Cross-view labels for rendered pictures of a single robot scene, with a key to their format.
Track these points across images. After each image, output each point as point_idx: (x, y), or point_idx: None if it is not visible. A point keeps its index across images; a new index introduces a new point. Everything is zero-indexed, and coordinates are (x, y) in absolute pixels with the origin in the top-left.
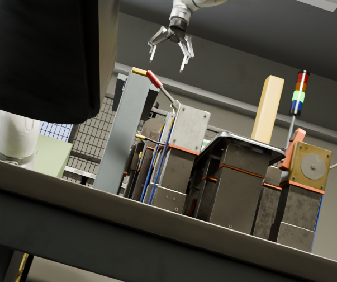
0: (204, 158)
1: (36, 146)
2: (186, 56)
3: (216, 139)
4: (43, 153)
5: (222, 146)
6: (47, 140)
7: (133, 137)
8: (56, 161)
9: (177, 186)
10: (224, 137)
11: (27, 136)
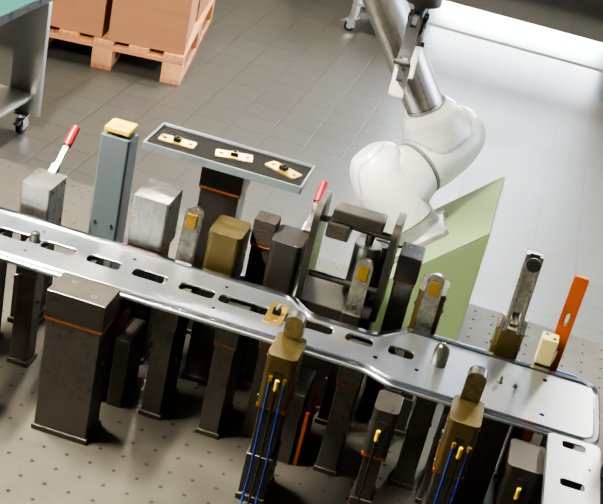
0: (119, 250)
1: (457, 228)
2: (396, 64)
3: (21, 214)
4: (444, 240)
5: (31, 226)
6: (483, 220)
7: (92, 205)
8: (428, 256)
9: None
10: None
11: (363, 205)
